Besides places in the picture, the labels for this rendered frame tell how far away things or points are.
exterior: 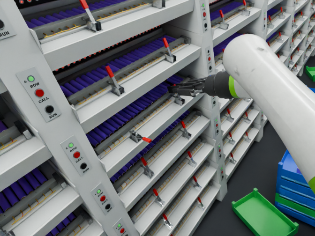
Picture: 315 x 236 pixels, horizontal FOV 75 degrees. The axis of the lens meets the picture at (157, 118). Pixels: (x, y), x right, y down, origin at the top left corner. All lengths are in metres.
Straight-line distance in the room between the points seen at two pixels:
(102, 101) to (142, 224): 0.57
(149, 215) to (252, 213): 0.78
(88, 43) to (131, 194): 0.55
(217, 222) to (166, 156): 0.74
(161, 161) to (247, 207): 0.84
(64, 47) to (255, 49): 0.43
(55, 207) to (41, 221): 0.04
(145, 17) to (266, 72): 0.40
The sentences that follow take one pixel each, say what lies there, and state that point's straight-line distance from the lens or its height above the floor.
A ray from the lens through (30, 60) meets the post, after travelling 0.52.
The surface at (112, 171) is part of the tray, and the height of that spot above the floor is 0.87.
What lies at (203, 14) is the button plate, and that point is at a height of 1.19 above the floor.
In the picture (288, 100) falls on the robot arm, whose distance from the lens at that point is 0.43.
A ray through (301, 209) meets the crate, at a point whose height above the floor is 0.11.
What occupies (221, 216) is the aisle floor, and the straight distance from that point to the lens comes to 1.54.
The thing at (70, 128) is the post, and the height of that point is 1.08.
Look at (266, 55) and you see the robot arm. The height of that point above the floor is 1.15.
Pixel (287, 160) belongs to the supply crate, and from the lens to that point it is 1.43.
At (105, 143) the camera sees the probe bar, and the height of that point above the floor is 0.93.
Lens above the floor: 1.31
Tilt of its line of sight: 31 degrees down
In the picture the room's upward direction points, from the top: 16 degrees counter-clockwise
